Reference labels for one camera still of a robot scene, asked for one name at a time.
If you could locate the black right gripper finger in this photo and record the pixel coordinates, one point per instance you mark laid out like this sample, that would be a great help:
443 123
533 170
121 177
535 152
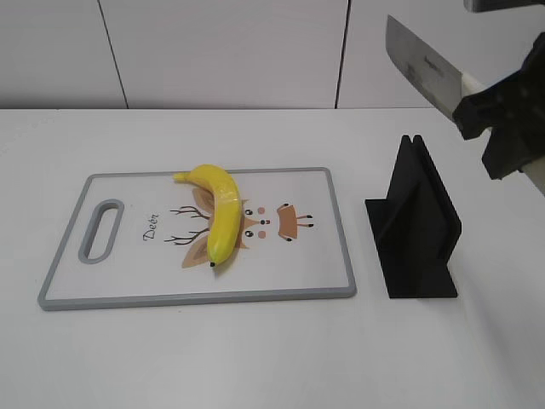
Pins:
515 103
513 143

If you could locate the white-handled cleaver knife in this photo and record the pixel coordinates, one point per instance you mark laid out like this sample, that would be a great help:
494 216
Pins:
437 80

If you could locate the yellow plastic banana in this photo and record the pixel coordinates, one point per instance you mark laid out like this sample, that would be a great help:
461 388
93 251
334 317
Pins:
224 231

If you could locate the black knife stand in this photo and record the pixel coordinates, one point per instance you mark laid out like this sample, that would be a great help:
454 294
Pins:
415 227

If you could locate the white grey-rimmed cutting board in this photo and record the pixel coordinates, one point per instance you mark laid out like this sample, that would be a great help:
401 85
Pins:
139 240

